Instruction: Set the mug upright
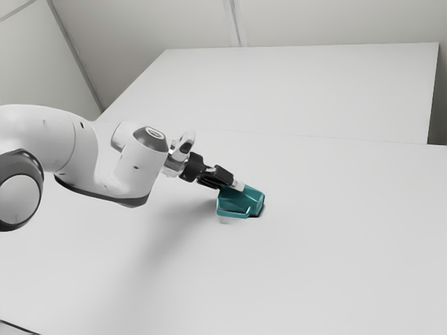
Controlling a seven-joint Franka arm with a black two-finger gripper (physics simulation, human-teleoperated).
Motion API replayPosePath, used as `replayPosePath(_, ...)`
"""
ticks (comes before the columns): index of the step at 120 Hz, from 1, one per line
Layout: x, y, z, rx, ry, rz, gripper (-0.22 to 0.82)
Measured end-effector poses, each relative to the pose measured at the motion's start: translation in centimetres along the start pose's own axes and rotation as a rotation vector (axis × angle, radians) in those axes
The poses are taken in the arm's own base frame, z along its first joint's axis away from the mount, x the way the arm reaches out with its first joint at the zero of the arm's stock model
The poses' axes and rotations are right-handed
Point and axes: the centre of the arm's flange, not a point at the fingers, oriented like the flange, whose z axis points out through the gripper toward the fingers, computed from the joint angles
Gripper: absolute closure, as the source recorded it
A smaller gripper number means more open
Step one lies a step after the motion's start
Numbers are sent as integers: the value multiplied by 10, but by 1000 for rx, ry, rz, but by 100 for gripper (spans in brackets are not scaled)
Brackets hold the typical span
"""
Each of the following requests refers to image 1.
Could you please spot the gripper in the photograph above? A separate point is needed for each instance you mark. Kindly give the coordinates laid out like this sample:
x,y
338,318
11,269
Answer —
x,y
193,167

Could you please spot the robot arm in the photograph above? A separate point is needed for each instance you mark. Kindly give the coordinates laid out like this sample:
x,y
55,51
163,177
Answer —
x,y
87,164

